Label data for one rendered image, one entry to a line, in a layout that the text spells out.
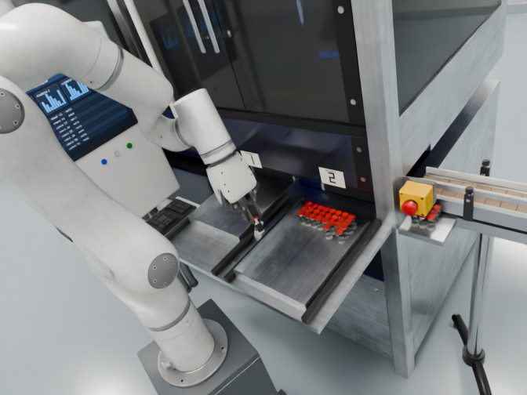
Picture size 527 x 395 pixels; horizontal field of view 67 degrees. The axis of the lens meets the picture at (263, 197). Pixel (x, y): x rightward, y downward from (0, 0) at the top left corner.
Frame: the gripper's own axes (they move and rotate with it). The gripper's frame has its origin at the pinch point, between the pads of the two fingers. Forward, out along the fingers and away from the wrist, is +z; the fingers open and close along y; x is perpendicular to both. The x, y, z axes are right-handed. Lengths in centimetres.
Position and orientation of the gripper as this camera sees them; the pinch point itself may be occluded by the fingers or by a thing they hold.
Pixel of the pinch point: (250, 213)
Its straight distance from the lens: 98.2
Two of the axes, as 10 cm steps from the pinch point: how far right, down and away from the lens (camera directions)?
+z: 4.4, 8.6, 2.8
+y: -6.2, 5.1, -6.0
